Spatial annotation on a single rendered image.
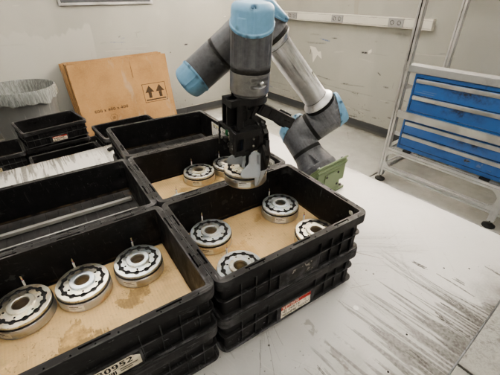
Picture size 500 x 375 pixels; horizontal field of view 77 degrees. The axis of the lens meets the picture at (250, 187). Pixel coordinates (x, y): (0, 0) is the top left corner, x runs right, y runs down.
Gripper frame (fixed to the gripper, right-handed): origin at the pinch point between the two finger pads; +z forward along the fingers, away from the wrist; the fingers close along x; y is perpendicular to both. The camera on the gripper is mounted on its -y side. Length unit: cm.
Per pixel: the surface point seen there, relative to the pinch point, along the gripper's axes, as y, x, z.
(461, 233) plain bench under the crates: -65, 27, 28
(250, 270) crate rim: 13.1, 19.7, 5.2
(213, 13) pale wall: -162, -335, 18
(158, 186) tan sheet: 13.5, -33.7, 20.2
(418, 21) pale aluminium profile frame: -184, -84, -10
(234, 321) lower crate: 17.2, 20.8, 16.9
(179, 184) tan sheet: 7.3, -31.4, 20.0
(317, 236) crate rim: -3.8, 19.3, 5.3
